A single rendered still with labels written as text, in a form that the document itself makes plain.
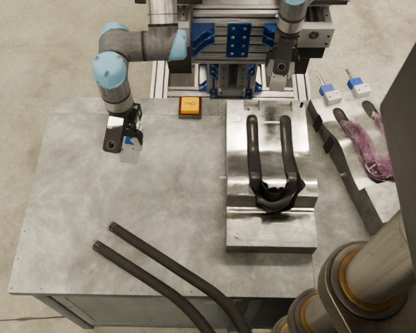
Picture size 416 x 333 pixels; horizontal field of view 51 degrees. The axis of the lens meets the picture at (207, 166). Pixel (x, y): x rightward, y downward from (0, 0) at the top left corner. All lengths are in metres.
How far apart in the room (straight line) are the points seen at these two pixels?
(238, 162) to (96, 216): 0.47
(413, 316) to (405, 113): 0.33
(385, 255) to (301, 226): 0.89
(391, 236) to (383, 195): 0.95
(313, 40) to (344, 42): 1.41
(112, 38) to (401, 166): 0.92
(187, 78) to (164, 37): 1.33
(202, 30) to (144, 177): 0.59
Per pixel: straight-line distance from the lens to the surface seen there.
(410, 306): 0.59
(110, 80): 1.05
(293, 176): 1.33
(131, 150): 1.32
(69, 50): 2.99
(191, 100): 1.55
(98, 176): 1.48
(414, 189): 0.29
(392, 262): 0.45
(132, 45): 1.12
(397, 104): 0.32
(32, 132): 2.67
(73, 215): 1.44
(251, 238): 1.29
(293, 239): 1.31
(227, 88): 2.20
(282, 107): 1.52
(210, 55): 1.84
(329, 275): 0.57
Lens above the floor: 2.07
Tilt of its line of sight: 61 degrees down
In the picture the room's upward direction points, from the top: straight up
